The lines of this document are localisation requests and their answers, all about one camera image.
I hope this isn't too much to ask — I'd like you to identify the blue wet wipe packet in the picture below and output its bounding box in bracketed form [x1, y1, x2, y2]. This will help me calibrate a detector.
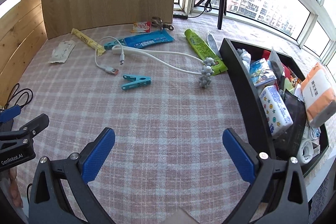
[123, 30, 175, 49]

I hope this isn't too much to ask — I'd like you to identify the metal clip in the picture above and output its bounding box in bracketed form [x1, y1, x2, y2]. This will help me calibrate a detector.
[152, 17, 174, 31]

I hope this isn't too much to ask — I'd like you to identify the grey white patterned toy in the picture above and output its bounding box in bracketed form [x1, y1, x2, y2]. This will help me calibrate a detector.
[236, 48, 252, 72]

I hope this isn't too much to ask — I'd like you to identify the black cord bundle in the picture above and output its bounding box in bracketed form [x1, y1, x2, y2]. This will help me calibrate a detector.
[5, 83, 33, 109]

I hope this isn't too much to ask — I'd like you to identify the black tripod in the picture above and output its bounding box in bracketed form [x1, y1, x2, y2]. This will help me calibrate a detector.
[194, 0, 232, 30]

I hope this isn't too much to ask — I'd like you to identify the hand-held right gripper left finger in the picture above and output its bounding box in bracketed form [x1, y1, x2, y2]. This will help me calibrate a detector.
[28, 127, 116, 224]

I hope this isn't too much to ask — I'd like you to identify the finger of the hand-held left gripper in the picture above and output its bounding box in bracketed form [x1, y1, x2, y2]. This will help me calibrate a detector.
[0, 114, 50, 147]
[0, 105, 22, 124]

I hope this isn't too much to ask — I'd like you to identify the white paper packet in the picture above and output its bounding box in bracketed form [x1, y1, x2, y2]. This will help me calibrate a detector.
[48, 40, 76, 64]

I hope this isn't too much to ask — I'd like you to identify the white roll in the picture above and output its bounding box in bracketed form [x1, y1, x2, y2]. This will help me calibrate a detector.
[298, 139, 314, 164]

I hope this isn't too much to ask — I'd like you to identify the wooden slat panel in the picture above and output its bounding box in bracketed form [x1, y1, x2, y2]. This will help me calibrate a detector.
[0, 0, 48, 106]

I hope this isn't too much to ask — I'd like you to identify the red white creamer sachet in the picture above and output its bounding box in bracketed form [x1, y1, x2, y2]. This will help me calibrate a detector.
[131, 21, 152, 33]

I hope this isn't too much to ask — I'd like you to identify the white USB cable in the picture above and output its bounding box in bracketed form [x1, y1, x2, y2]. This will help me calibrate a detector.
[112, 46, 205, 76]

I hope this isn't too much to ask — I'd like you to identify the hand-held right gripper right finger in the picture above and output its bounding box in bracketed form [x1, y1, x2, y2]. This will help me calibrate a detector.
[222, 128, 309, 224]

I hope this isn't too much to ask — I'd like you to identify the orange white tissue pack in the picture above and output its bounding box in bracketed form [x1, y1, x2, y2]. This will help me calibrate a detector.
[300, 62, 336, 128]

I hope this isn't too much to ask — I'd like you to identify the black foil pouch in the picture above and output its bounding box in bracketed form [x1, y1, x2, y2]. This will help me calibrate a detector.
[273, 90, 307, 160]

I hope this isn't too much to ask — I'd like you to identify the person's left hand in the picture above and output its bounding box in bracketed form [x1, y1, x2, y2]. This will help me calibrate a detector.
[0, 168, 24, 207]

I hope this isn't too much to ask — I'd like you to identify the pink plaid cloth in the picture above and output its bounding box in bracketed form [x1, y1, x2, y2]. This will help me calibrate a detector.
[16, 14, 336, 224]

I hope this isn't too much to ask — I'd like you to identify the grey bead toy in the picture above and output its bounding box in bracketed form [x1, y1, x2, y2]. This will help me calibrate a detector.
[199, 57, 217, 88]

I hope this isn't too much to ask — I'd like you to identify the green tube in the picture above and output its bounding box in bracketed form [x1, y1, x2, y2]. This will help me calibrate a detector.
[184, 29, 228, 76]

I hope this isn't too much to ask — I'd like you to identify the yellow stick sachet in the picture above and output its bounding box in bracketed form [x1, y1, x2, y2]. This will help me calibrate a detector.
[71, 28, 105, 56]

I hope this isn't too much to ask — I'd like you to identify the white charging cable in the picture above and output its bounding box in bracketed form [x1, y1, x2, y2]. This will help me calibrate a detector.
[94, 37, 126, 76]

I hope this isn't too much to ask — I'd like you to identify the white star print tissue pack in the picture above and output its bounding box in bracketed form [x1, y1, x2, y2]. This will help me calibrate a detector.
[259, 85, 294, 139]

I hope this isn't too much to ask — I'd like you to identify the black storage container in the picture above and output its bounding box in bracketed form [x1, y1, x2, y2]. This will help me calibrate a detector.
[219, 38, 330, 178]

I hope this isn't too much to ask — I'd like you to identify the clear glue tube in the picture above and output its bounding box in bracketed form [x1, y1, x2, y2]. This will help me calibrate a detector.
[207, 31, 221, 55]

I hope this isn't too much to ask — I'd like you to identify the blue colourful packet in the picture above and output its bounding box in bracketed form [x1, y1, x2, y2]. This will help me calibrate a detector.
[249, 59, 277, 88]

